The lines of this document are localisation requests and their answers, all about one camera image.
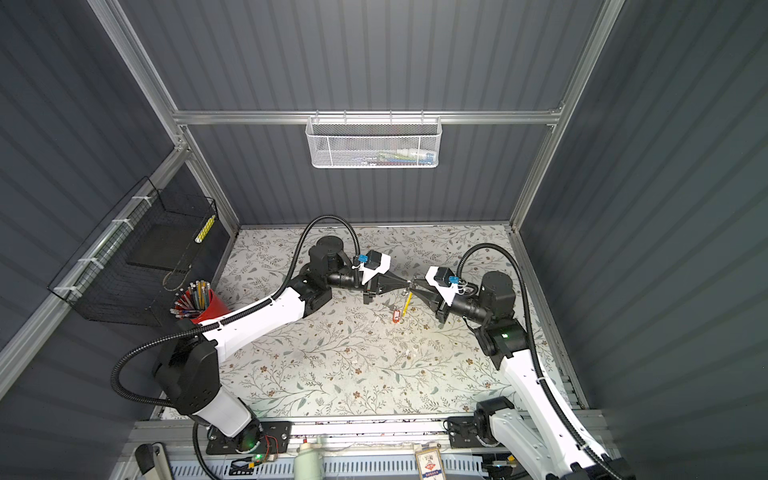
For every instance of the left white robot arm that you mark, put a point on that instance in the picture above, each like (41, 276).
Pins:
(188, 369)

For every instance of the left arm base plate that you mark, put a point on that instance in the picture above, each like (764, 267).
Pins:
(267, 438)

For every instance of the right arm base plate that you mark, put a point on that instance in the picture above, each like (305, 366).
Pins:
(463, 433)

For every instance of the red pencil cup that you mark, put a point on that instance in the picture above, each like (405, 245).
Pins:
(198, 302)

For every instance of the white bottle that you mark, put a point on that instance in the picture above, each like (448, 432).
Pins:
(309, 462)

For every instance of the yellow marker in basket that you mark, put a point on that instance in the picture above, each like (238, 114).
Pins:
(205, 229)

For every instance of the white wire mesh basket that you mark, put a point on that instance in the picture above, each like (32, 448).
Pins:
(390, 143)

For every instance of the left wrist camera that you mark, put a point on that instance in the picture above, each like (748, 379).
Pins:
(372, 264)

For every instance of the black wire basket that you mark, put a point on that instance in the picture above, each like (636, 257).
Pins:
(131, 271)

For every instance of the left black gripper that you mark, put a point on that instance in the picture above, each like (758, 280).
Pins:
(388, 282)

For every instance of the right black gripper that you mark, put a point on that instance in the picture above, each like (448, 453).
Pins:
(435, 303)

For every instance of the black stapler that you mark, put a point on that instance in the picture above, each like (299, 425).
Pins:
(152, 462)

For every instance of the playing card box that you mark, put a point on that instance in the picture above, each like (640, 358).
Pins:
(429, 462)

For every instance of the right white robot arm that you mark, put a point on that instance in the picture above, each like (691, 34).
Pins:
(537, 427)

